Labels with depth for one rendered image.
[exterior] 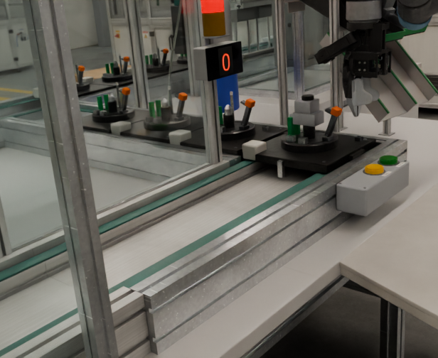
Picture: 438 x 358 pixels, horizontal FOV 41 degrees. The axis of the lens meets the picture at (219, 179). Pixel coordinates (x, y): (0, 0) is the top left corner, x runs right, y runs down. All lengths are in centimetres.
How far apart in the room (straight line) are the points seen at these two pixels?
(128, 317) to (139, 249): 26
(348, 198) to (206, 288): 41
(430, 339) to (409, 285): 142
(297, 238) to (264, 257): 11
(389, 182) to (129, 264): 58
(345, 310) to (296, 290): 158
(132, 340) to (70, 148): 33
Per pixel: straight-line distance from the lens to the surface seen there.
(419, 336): 250
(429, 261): 117
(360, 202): 123
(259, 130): 165
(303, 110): 145
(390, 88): 173
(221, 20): 133
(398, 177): 135
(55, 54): 66
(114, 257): 111
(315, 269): 112
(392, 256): 118
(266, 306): 101
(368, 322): 256
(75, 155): 69
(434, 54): 568
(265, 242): 107
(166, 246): 112
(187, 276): 92
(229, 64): 135
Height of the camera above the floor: 139
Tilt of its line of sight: 19 degrees down
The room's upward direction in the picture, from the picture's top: 5 degrees counter-clockwise
